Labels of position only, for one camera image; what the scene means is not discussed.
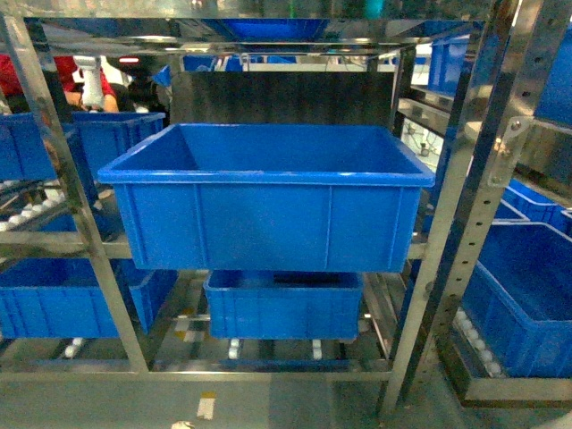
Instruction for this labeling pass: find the blue bin left upper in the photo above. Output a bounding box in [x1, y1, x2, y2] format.
[1, 112, 165, 181]

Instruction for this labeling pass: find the blue bin lower shelf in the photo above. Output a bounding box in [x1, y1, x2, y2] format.
[204, 271, 364, 340]

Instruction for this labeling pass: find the person in red shirt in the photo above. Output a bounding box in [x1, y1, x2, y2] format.
[1, 55, 120, 114]

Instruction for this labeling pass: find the steel rack post left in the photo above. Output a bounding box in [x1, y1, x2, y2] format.
[1, 14, 148, 373]

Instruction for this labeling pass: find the blue bin right rack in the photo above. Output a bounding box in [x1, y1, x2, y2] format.
[462, 223, 571, 378]

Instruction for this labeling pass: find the steel rack post right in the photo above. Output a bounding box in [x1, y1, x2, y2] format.
[379, 1, 571, 415]

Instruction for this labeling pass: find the dark back panel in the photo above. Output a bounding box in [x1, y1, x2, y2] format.
[170, 71, 394, 127]

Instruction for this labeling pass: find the blue bin left lower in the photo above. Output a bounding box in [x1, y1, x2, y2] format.
[1, 258, 178, 339]

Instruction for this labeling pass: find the blue bin on shelf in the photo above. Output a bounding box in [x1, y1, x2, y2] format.
[97, 123, 435, 272]

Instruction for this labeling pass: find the steel rack post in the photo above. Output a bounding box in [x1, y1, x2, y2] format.
[379, 1, 571, 415]
[1, 14, 148, 373]

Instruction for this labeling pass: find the steel upper shelf rail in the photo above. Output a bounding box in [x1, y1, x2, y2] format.
[39, 18, 479, 57]

